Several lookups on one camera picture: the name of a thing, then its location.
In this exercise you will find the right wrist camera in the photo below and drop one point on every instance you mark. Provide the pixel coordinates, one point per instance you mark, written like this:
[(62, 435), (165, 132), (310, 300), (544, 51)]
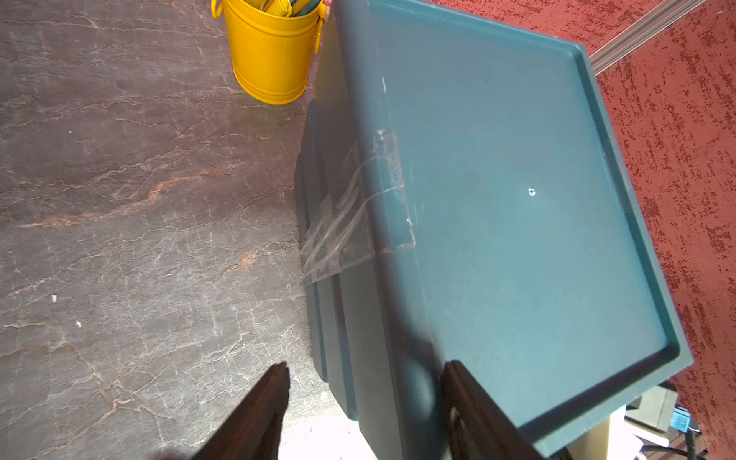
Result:
[(666, 428)]

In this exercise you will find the teal three-drawer cabinet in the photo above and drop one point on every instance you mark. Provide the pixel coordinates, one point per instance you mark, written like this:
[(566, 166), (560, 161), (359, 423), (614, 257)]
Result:
[(533, 265)]

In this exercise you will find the pens in bucket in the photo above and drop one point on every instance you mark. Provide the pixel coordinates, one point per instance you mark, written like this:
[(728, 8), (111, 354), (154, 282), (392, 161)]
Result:
[(285, 8)]

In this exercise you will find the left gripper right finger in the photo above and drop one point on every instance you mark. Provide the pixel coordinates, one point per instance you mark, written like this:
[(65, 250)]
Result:
[(477, 427)]

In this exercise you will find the right aluminium corner post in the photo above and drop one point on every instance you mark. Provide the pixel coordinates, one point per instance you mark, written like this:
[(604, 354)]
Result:
[(645, 28)]

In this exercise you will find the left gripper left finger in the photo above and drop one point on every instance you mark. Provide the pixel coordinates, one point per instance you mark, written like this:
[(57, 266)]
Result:
[(253, 430)]

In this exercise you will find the clear tape on cabinet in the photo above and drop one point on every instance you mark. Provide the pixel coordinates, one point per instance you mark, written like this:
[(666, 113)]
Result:
[(356, 205)]

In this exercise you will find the yellow pen bucket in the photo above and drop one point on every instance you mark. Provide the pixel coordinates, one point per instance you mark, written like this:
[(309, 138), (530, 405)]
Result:
[(271, 55)]

